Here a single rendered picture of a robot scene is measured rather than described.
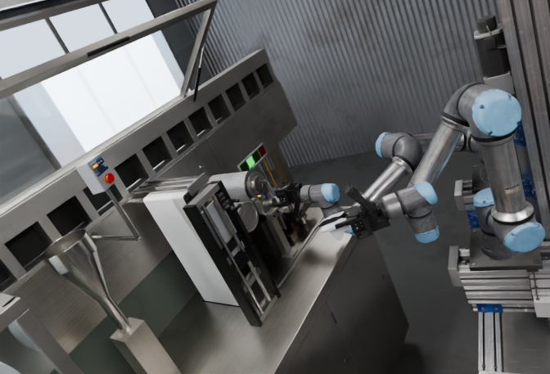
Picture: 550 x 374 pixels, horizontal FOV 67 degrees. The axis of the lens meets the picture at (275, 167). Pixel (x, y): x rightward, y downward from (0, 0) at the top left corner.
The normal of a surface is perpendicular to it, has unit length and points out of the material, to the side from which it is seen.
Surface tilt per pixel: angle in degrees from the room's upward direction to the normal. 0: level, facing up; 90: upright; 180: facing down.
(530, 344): 0
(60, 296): 90
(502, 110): 82
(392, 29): 90
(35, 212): 90
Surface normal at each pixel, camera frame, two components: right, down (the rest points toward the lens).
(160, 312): 0.78, -0.09
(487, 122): -0.03, 0.27
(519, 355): -0.39, -0.85
